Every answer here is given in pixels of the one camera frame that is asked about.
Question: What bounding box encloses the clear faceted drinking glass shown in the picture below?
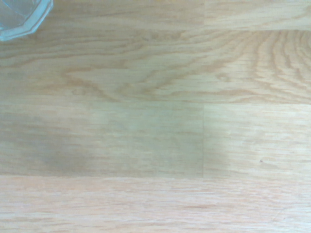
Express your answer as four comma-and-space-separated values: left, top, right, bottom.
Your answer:
0, 0, 54, 42

